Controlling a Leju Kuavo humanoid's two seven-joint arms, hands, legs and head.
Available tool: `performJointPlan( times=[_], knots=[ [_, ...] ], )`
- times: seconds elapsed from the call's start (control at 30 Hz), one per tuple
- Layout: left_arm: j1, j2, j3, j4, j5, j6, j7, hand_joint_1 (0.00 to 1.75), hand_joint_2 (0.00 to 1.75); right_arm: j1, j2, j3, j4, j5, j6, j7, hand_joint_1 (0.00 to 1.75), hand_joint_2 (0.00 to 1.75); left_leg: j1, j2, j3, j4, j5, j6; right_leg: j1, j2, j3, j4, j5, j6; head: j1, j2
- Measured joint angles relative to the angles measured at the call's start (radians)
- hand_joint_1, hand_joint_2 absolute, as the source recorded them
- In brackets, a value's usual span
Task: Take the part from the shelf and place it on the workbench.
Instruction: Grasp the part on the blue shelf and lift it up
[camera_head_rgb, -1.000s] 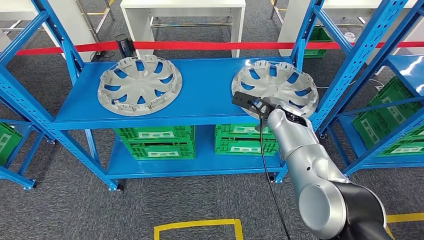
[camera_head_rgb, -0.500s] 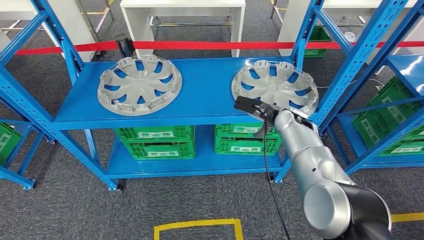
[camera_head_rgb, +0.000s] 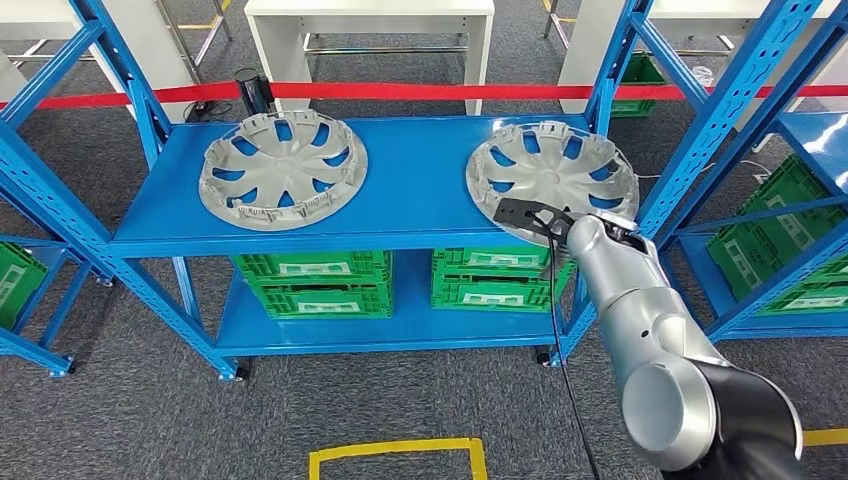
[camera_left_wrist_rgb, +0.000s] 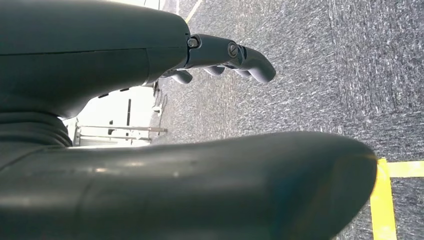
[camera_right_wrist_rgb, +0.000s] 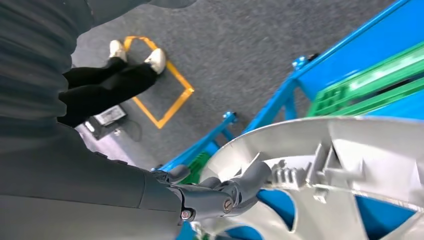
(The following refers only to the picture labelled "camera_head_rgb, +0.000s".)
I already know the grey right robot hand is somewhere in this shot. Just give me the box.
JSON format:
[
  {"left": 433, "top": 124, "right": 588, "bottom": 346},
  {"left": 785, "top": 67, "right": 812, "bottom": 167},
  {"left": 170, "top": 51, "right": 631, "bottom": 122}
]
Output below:
[{"left": 539, "top": 246, "right": 576, "bottom": 283}]

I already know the red barrier tape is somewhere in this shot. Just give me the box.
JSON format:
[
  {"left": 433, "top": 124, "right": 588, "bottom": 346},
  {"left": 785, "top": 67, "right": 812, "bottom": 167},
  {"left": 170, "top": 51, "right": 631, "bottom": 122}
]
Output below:
[{"left": 0, "top": 80, "right": 848, "bottom": 111}]

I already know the blue metal shelf rack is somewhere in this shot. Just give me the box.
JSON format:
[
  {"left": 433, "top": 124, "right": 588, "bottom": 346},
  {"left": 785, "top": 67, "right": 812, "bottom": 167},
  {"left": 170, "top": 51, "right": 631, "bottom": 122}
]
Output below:
[
  {"left": 0, "top": 235, "right": 114, "bottom": 379},
  {"left": 0, "top": 0, "right": 826, "bottom": 384},
  {"left": 652, "top": 0, "right": 848, "bottom": 342}
]

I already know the grey plastic hubcap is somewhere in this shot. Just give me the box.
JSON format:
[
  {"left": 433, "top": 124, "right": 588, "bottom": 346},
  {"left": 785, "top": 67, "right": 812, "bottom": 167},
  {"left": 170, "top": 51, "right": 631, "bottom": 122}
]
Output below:
[
  {"left": 198, "top": 110, "right": 369, "bottom": 232},
  {"left": 465, "top": 121, "right": 641, "bottom": 248}
]

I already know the black cable bundle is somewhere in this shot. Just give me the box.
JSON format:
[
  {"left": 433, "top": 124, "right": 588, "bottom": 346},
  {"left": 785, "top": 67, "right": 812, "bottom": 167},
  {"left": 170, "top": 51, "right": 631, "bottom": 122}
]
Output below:
[{"left": 185, "top": 99, "right": 233, "bottom": 124}]

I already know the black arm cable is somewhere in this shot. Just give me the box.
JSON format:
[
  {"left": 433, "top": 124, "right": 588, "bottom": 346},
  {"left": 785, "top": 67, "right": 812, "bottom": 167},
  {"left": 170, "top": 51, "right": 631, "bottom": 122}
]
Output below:
[{"left": 529, "top": 213, "right": 601, "bottom": 480}]

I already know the black barrier post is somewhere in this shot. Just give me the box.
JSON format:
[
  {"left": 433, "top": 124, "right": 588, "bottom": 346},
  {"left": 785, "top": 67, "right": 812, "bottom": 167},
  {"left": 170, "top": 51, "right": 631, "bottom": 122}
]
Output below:
[{"left": 233, "top": 67, "right": 276, "bottom": 119}]

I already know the white table with chrome bar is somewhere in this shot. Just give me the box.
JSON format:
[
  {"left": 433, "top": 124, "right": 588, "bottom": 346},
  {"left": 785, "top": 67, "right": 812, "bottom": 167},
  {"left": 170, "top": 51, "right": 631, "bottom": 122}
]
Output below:
[{"left": 243, "top": 0, "right": 496, "bottom": 117}]

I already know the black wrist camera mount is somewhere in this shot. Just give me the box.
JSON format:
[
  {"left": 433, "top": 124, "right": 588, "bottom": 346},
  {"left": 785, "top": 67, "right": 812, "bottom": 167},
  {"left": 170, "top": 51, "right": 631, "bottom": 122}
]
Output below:
[{"left": 493, "top": 197, "right": 576, "bottom": 248}]

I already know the chrome metal stool frame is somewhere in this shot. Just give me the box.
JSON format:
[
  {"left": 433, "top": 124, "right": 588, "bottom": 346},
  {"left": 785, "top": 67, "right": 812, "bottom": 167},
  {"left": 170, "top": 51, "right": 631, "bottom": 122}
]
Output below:
[{"left": 155, "top": 0, "right": 234, "bottom": 84}]

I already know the white floor cable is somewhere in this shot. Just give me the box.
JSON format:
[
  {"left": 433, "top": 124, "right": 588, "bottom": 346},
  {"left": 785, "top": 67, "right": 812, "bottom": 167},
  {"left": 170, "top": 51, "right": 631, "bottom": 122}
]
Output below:
[{"left": 639, "top": 158, "right": 773, "bottom": 181}]

